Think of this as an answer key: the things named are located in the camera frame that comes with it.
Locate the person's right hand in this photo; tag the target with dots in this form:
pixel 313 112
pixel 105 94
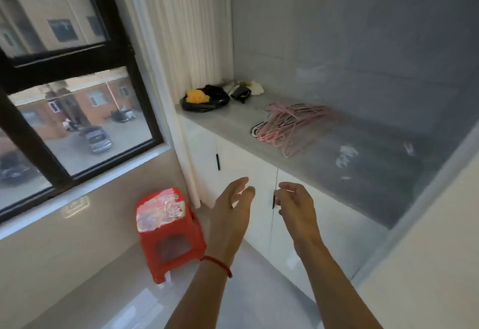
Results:
pixel 299 216

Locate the person's left hand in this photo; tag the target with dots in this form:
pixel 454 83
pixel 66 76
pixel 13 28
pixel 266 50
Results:
pixel 228 227

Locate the person's right fingers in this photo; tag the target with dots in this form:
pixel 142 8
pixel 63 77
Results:
pixel 290 190

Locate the person's left fingers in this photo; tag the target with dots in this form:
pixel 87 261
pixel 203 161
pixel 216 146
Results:
pixel 239 187

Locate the person's right forearm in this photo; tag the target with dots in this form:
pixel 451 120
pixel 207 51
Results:
pixel 336 291

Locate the person's left forearm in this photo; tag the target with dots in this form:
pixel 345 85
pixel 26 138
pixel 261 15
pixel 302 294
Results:
pixel 202 298

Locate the white cabinet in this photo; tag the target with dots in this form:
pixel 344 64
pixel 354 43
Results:
pixel 239 175

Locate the pile of pink clothes hangers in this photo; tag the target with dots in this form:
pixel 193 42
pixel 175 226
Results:
pixel 290 125

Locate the white paper scrap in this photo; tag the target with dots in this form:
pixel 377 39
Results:
pixel 409 148
pixel 346 156

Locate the red plastic stool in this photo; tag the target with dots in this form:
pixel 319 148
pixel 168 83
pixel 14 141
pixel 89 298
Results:
pixel 168 227

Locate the black plastic bag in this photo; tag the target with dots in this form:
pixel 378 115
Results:
pixel 209 103

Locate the black cloth with yellow trim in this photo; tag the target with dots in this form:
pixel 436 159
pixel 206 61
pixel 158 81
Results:
pixel 240 93

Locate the black car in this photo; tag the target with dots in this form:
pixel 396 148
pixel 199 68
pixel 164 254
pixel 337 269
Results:
pixel 122 115

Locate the grey car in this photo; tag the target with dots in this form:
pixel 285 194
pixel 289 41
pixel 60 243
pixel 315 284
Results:
pixel 96 139

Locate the white curtain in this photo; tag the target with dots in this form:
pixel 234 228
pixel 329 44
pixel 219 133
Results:
pixel 187 29

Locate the dark car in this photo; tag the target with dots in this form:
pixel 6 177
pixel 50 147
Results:
pixel 13 169

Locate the beige wall socket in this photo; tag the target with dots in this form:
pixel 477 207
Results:
pixel 75 205

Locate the black window frame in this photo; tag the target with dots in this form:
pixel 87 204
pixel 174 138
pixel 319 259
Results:
pixel 112 59

